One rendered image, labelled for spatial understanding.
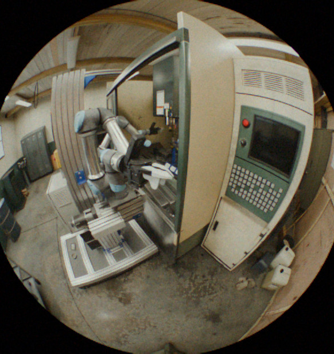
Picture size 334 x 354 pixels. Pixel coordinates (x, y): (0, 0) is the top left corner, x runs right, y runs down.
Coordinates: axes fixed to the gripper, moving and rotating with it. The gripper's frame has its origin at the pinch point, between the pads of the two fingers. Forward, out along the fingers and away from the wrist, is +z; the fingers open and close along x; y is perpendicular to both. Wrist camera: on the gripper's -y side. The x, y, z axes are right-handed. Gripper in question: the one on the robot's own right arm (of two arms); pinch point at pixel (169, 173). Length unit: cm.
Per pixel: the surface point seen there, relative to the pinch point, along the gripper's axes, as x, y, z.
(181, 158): -25.6, 3.0, -10.8
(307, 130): -46, -30, 56
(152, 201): -50, 60, -49
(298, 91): -46, -52, 50
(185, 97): -21.6, -25.7, -9.3
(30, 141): 117, -3, -552
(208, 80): -34, -40, -4
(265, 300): -40, 142, 141
